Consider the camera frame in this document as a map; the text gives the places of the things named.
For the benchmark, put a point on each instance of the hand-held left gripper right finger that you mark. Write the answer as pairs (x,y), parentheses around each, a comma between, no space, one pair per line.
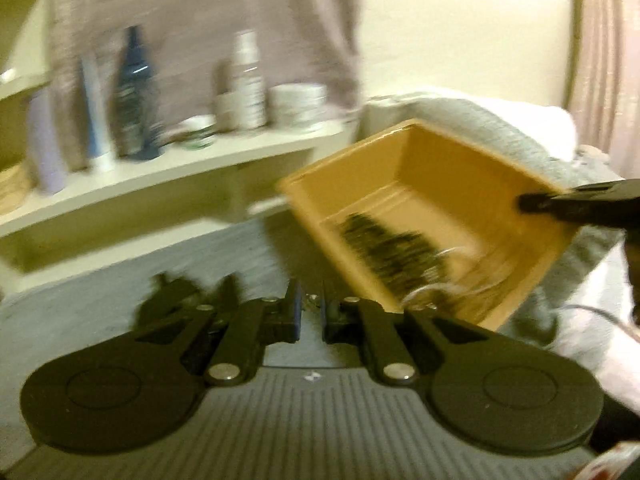
(326,317)

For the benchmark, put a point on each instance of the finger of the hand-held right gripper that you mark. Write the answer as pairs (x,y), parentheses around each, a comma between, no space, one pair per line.
(575,205)

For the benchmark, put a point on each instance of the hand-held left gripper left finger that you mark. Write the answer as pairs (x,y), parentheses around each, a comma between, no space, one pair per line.
(296,317)

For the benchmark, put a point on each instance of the small silver jewelry piece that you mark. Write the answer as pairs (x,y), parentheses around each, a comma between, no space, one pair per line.
(312,301)

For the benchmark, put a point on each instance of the yellow plastic bin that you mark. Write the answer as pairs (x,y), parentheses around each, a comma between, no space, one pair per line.
(450,175)

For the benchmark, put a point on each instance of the white quilted pillow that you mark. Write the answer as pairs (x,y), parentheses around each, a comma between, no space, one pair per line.
(540,125)

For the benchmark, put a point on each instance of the pale pink blanket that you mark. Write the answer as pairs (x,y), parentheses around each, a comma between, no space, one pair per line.
(585,360)

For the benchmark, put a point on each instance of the pink curtain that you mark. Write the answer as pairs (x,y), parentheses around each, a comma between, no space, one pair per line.
(605,60)

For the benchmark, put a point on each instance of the beige shelf unit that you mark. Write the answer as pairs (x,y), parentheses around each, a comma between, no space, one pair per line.
(150,175)

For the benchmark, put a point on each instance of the small green jar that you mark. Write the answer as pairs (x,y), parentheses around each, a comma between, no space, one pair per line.
(197,132)

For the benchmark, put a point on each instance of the white cream jar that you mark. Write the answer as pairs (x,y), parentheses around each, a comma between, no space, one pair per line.
(298,105)

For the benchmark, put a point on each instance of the grey bed cover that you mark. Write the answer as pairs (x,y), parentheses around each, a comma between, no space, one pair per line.
(75,310)

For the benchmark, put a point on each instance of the clear spray bottle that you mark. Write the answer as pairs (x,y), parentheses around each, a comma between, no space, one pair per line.
(248,85)

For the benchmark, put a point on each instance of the dark blue spray bottle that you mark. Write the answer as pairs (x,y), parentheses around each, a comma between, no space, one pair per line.
(136,100)

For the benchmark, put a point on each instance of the white tube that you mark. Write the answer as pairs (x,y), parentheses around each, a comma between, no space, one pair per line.
(97,125)

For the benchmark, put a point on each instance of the purple cone bottle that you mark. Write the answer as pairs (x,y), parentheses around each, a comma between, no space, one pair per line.
(47,150)

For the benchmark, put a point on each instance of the mauve fleece towel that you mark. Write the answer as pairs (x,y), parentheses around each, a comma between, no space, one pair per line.
(200,10)

